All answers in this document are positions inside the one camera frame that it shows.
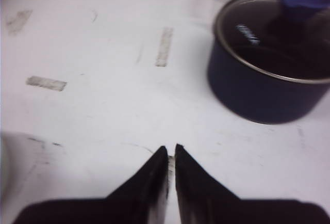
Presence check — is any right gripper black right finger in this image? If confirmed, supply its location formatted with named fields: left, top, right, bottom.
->
left=175, top=145, right=329, bottom=223

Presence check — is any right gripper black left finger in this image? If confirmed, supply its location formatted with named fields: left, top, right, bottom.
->
left=14, top=146, right=169, bottom=223

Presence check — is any glass lid with blue knob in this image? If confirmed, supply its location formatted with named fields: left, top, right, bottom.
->
left=213, top=0, right=329, bottom=84

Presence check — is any dark blue saucepan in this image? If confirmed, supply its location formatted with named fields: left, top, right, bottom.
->
left=207, top=14, right=329, bottom=124

